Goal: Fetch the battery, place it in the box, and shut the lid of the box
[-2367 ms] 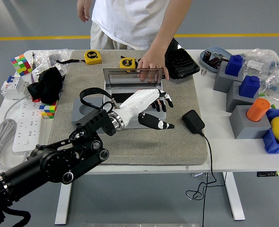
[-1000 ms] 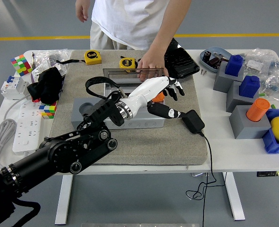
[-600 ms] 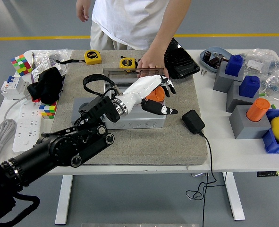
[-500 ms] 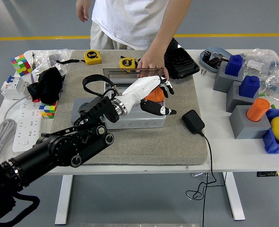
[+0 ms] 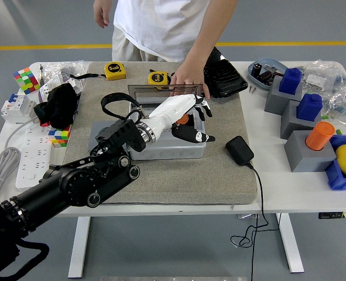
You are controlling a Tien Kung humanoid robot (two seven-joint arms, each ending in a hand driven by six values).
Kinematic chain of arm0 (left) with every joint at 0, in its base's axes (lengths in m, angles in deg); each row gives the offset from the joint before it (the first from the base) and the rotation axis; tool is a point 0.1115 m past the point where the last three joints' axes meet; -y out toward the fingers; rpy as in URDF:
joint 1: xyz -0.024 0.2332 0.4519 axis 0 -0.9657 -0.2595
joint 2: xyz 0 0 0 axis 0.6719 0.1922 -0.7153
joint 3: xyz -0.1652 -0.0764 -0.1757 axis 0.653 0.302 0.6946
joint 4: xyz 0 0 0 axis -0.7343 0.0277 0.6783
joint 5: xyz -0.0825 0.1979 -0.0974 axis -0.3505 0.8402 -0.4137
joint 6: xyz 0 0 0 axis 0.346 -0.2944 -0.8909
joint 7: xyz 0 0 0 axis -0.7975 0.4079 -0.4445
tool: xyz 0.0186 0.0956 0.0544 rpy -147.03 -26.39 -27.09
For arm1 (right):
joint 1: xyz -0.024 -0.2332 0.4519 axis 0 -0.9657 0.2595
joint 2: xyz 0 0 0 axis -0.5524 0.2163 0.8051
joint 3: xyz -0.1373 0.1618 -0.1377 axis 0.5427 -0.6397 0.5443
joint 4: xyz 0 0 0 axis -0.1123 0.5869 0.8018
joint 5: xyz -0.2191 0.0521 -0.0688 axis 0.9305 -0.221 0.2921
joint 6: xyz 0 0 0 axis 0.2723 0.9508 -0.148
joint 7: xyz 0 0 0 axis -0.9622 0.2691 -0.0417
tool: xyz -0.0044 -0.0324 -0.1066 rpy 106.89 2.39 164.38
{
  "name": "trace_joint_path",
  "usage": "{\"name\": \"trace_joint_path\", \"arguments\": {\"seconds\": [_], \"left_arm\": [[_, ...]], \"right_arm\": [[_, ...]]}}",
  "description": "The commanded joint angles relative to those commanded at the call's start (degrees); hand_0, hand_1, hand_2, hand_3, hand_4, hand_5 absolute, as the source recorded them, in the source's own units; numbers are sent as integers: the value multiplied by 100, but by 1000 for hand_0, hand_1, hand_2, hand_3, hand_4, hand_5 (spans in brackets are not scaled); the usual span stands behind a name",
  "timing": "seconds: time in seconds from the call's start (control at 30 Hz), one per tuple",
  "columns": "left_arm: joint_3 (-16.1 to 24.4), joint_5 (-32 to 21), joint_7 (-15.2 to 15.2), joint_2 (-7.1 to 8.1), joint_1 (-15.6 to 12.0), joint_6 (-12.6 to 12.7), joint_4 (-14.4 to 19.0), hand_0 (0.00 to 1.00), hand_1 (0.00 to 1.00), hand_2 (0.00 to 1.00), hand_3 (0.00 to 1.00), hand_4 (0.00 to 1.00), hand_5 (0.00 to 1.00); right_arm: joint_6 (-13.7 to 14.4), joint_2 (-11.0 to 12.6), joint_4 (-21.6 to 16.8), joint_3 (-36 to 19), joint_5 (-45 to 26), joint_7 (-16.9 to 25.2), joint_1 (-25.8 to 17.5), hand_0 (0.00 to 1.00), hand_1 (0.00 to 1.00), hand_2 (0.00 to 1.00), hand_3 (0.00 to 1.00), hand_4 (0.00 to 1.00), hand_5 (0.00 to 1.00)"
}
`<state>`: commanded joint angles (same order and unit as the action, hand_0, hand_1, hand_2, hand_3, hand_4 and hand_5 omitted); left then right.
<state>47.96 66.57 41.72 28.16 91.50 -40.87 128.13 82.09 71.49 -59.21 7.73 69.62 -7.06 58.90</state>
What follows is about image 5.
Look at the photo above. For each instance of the clear bag of white parts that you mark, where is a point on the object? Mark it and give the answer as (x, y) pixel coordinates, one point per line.
(319, 77)

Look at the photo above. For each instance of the person torso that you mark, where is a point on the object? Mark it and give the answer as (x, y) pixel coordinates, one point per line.
(161, 23)

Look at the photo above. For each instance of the grey pen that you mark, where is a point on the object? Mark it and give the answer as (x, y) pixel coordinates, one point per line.
(41, 74)

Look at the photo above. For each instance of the white power strip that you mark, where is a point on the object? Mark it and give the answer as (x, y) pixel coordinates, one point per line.
(32, 152)

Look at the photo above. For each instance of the dark brown component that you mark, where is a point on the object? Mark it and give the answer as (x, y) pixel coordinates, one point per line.
(265, 76)

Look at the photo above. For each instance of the blue plastic bin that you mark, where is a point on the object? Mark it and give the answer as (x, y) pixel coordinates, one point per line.
(336, 178)

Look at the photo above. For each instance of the small red piece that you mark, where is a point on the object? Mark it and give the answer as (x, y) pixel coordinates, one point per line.
(44, 124)

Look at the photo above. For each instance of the orange cylinder battery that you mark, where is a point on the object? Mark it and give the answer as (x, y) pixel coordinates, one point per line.
(185, 118)
(319, 136)

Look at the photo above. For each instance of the square yellow tape measure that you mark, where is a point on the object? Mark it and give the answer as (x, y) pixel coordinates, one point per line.
(115, 71)

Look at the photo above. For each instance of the person's right hand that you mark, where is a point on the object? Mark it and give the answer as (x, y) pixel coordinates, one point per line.
(104, 11)

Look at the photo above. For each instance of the blue bottle-shaped block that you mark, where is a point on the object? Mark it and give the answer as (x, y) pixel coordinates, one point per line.
(308, 106)
(289, 80)

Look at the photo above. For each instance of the white socket adapter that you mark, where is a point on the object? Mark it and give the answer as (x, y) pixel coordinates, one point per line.
(47, 88)

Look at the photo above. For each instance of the grey junction box clear lid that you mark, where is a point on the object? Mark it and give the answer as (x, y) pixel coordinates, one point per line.
(172, 153)

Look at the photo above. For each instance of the blue-grey oval dish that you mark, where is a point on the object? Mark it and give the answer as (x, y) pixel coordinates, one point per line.
(266, 63)

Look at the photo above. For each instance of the person's left forearm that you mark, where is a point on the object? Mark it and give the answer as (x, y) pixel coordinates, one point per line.
(213, 32)

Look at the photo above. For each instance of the black table control panel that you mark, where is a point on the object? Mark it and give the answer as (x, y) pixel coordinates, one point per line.
(333, 215)

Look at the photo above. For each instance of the grey block with round hole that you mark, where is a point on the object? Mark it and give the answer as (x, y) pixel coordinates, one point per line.
(95, 131)

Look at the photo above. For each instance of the person's left hand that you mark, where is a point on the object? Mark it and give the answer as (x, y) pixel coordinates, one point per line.
(190, 74)

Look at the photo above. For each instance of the grey holder block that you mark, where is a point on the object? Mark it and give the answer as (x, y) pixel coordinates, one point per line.
(275, 102)
(289, 123)
(304, 158)

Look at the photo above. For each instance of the grey-brown mat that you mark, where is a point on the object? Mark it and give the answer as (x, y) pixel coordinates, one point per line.
(190, 181)

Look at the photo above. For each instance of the round yellow tape measure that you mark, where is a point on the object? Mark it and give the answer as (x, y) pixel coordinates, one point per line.
(158, 79)

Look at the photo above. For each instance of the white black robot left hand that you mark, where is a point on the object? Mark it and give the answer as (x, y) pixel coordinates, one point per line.
(172, 106)

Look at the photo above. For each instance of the black shiny wrapped case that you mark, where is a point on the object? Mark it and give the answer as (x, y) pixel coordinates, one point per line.
(228, 82)

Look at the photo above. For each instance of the stickerless colour puzzle cube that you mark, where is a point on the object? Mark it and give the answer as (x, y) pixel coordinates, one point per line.
(60, 137)

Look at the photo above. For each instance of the black cloth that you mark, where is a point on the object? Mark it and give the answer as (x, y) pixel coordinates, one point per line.
(57, 106)

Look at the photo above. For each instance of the black capacitor in dish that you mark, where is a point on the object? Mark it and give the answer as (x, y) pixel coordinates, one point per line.
(256, 69)

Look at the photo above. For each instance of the clear bag of small components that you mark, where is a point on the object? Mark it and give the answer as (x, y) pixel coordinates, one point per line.
(345, 106)

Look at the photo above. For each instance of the black power adapter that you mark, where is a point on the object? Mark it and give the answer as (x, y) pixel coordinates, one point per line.
(239, 150)

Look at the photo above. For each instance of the white table leg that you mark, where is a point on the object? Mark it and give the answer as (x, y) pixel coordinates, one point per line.
(79, 246)
(289, 243)

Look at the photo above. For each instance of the white circuit breaker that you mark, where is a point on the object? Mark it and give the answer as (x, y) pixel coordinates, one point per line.
(16, 106)

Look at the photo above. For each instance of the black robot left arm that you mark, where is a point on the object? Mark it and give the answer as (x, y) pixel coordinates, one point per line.
(73, 184)

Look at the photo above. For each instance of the white-edged colour puzzle cube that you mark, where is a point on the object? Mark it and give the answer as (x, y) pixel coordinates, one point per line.
(26, 80)

